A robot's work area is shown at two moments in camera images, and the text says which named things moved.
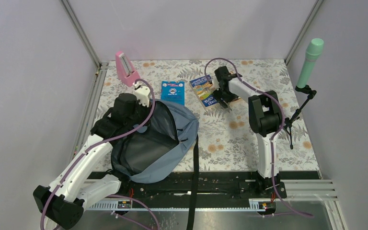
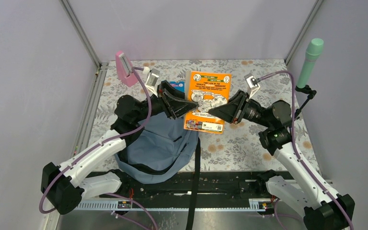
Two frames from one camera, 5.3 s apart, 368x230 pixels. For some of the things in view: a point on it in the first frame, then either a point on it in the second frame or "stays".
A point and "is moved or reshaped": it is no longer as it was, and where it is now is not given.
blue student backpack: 144,155 is moved or reshaped
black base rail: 213,187 stays
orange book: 238,100 is moved or reshaped
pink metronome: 125,72 stays
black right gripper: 217,95 -> 234,110
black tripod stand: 304,88 stays
